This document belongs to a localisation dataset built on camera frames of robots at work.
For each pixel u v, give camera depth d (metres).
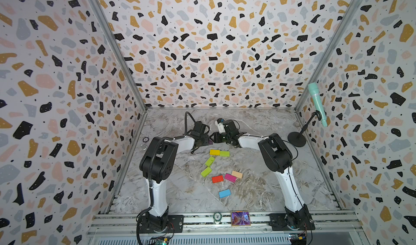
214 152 0.98
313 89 0.83
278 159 0.61
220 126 0.96
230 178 0.88
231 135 0.86
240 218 0.75
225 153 0.98
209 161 0.94
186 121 0.76
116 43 0.86
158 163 0.52
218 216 0.70
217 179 0.88
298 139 1.05
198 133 0.81
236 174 0.90
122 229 0.72
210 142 1.00
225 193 0.83
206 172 0.90
